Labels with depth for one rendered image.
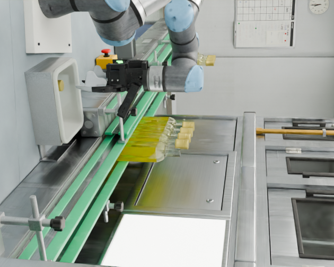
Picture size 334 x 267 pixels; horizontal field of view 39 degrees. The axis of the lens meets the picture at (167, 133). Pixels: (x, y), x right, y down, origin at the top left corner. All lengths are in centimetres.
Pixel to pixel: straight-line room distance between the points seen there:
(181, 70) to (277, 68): 634
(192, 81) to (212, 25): 620
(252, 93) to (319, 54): 118
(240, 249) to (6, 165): 66
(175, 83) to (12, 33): 45
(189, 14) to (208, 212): 60
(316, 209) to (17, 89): 99
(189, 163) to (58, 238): 78
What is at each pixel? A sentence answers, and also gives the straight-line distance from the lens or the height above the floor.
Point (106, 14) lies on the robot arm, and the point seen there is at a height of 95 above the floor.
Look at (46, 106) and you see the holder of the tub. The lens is 138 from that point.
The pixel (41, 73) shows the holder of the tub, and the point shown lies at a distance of 135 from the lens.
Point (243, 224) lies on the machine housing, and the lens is 144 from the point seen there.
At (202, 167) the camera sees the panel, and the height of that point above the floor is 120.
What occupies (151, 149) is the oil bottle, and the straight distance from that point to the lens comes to 156.
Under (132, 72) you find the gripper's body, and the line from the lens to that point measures 135.
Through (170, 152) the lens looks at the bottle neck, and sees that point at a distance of 157.
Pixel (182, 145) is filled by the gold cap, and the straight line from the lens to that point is 161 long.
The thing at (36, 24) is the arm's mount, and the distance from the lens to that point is 140.
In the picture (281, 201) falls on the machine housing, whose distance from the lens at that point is 164.
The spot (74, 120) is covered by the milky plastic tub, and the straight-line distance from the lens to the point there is 154.
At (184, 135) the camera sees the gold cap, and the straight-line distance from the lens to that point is 166.
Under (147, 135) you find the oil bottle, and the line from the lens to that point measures 163.
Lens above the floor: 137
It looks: 10 degrees down
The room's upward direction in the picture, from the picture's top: 92 degrees clockwise
